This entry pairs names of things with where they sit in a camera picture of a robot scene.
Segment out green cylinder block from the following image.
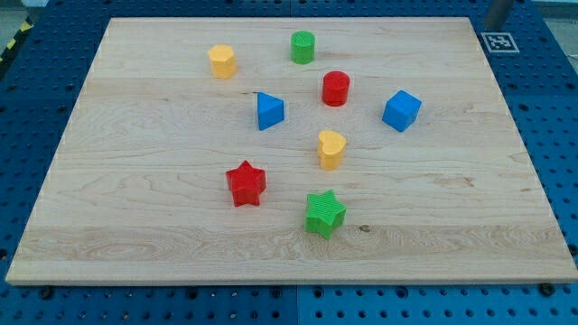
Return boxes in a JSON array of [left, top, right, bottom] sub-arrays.
[[290, 30, 315, 64]]

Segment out yellow hexagon block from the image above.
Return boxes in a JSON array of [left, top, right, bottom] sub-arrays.
[[208, 44, 238, 79]]

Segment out yellow heart block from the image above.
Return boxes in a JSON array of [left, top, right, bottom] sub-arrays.
[[317, 130, 347, 171]]

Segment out red star block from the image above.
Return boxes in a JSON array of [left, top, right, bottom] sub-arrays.
[[226, 161, 266, 207]]

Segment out blue triangle block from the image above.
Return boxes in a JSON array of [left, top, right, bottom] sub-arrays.
[[257, 92, 284, 131]]

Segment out green star block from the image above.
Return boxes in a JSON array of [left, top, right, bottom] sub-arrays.
[[304, 190, 347, 240]]

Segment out wooden board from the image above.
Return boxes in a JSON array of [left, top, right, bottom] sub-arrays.
[[6, 17, 577, 285]]

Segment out red cylinder block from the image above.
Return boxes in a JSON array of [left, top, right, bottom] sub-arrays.
[[322, 70, 350, 107]]

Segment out blue cube block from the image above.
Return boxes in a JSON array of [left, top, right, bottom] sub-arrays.
[[382, 90, 422, 132]]

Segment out white fiducial marker tag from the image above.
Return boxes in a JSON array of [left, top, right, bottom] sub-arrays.
[[480, 32, 519, 53]]

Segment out grey metal pole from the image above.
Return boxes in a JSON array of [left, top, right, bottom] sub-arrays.
[[483, 0, 515, 32]]

